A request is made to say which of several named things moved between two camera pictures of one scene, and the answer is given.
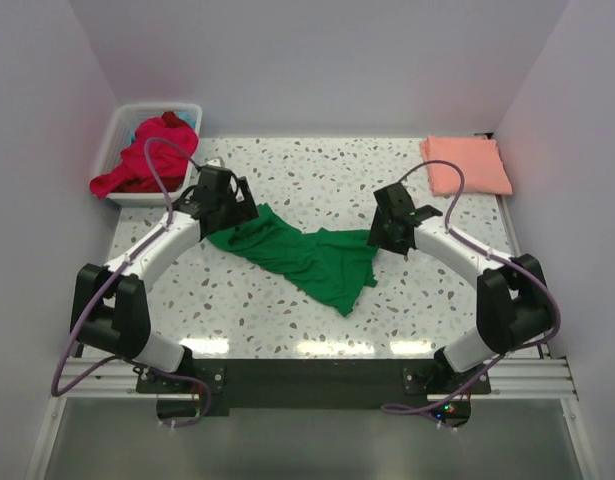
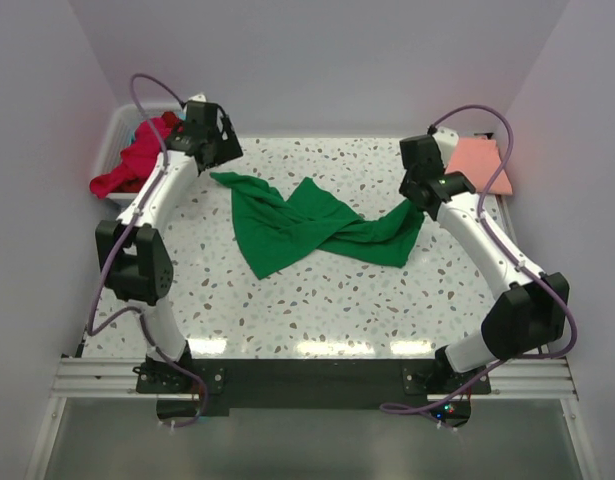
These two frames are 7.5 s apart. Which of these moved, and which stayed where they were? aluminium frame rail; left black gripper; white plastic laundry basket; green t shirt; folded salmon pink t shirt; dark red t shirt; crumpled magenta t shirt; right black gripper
Moved: green t shirt; left black gripper; right black gripper
Stayed: folded salmon pink t shirt; crumpled magenta t shirt; white plastic laundry basket; aluminium frame rail; dark red t shirt
